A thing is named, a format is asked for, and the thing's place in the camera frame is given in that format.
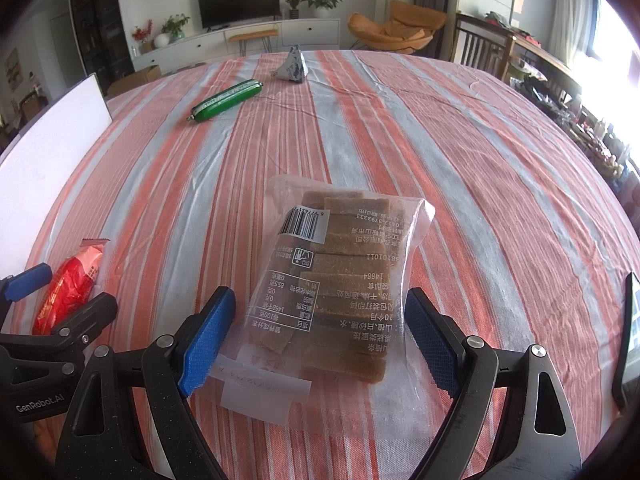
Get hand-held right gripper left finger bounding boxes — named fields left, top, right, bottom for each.
left=55, top=286, right=237, bottom=480

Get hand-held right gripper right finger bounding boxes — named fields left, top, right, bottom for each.
left=405, top=287, right=583, bottom=480

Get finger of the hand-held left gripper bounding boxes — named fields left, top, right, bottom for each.
left=0, top=262, right=53, bottom=317
left=0, top=292, right=118, bottom=361

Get long red snack packet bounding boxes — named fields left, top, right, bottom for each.
left=31, top=238, right=111, bottom=336

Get clear bag of brown slices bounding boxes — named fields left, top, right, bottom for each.
left=209, top=175, right=437, bottom=425

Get white board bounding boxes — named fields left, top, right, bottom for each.
left=0, top=73, right=113, bottom=281

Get orange striped tablecloth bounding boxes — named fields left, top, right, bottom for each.
left=20, top=50, right=640, bottom=480

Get black phone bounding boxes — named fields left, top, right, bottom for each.
left=612, top=272, right=640, bottom=411

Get brown cardboard box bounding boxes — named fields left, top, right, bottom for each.
left=107, top=66, right=163, bottom=97

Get green sausage stick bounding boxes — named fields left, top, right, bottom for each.
left=186, top=79, right=264, bottom=124

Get dark tall cabinet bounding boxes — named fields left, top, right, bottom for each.
left=67, top=0, right=133, bottom=96

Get red flower vase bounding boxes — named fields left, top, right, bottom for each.
left=131, top=20, right=153, bottom=53

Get grey triangular snack packet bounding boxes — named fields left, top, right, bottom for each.
left=270, top=44, right=308, bottom=83

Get leafy plant in vase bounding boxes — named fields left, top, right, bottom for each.
left=154, top=13, right=192, bottom=49

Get dark wooden bench chair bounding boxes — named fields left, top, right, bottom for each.
left=452, top=12, right=583, bottom=106

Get wooden bench stool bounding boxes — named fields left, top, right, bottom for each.
left=227, top=27, right=279, bottom=56

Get orange lounge chair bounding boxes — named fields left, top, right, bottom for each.
left=347, top=0, right=448, bottom=53

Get white television cabinet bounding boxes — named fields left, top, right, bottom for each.
left=132, top=17, right=342, bottom=73

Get black television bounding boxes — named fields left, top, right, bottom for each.
left=197, top=0, right=281, bottom=30

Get large potted plant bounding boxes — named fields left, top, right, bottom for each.
left=300, top=0, right=346, bottom=20

